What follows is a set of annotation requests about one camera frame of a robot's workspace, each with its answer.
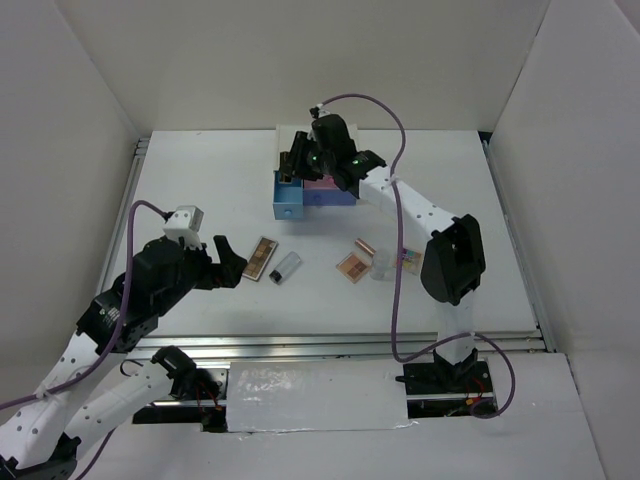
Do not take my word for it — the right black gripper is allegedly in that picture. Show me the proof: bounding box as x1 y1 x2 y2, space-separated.
278 131 334 182

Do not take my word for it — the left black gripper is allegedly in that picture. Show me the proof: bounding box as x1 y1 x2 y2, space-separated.
156 234 248 314

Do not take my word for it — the pink drawer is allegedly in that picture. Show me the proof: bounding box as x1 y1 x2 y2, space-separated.
303 176 338 191

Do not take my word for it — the purple bottom drawer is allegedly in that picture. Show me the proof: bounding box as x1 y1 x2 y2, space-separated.
303 189 356 207

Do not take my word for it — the light blue small drawer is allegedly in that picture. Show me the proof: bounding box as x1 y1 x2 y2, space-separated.
272 171 304 221

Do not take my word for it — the clear bottle black cap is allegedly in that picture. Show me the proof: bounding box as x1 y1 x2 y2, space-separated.
269 251 302 285

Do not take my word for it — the rose gold lipstick tube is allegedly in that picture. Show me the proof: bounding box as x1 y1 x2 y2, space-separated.
354 238 376 258

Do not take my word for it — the clear ribbed plastic bottle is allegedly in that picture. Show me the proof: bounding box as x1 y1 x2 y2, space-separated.
369 248 393 281

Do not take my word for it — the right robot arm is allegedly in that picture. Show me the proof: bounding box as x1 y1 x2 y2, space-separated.
280 107 486 392

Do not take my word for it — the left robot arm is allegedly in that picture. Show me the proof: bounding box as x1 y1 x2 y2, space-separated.
1 235 247 479

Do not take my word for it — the white drawer cabinet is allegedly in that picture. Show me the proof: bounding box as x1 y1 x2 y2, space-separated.
274 124 358 171

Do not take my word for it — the long brown eyeshadow palette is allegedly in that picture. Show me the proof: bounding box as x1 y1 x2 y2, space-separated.
242 236 278 282

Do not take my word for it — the square peach eyeshadow palette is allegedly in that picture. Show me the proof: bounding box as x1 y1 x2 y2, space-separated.
336 252 371 284

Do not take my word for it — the colourful small eyeshadow palette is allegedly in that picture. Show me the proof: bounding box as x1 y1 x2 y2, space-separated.
394 247 424 275

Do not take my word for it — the white taped cover plate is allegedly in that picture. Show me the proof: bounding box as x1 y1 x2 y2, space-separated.
226 359 412 433

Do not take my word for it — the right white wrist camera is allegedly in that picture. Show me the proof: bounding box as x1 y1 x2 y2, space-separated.
309 103 329 120

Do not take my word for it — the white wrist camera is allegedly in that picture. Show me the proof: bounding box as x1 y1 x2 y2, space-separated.
163 205 204 250
309 103 329 120

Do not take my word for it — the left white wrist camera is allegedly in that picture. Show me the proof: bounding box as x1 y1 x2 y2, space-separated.
163 205 204 250

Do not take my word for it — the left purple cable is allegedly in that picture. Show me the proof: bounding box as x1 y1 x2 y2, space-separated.
0 199 174 480

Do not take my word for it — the purple cable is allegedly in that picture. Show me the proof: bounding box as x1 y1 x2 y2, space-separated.
0 199 174 480
319 92 517 419

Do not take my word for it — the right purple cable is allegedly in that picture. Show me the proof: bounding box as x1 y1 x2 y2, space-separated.
319 92 517 419

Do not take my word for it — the aluminium front rail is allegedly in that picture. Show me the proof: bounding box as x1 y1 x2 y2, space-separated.
130 331 546 361

